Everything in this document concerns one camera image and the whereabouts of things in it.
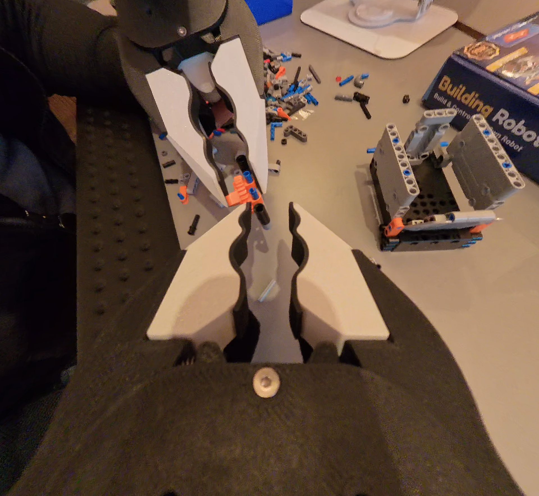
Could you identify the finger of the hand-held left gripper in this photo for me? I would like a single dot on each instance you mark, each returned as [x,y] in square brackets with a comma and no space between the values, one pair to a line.
[173,104]
[240,83]

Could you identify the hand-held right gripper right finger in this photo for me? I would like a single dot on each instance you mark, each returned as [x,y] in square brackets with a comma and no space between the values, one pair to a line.
[337,294]

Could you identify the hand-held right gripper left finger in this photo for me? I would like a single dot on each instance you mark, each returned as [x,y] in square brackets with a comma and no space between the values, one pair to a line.
[198,294]

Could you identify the black connector pin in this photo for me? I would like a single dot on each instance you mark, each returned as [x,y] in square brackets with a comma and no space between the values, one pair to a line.
[262,212]

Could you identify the orange connector block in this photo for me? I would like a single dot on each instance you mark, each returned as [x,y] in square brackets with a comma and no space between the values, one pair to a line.
[240,188]

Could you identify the person's left forearm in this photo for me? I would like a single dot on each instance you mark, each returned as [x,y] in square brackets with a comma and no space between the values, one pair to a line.
[59,41]

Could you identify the loose black pin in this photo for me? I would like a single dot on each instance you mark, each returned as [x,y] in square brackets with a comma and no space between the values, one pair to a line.
[194,225]

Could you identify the dark grey angled beam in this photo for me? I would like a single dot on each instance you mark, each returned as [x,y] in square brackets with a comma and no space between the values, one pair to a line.
[295,133]

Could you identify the small orange piece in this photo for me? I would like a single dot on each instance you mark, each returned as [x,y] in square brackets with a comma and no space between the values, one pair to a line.
[183,193]

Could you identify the grey pin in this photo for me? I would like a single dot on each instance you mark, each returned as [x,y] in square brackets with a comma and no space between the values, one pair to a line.
[344,97]

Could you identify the black studded mat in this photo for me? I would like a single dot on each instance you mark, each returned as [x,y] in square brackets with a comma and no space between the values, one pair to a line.
[118,226]

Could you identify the blue pin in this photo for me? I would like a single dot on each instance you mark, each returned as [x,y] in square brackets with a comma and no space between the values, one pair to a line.
[345,80]
[361,77]

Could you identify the black angled axle piece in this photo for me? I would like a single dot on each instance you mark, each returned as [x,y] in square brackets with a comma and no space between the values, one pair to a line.
[363,105]

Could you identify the grey black robot model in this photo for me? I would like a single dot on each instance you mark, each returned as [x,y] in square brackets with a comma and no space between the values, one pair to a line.
[438,184]

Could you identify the blue robot kit box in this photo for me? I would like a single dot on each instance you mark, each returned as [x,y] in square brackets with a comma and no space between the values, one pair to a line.
[497,75]

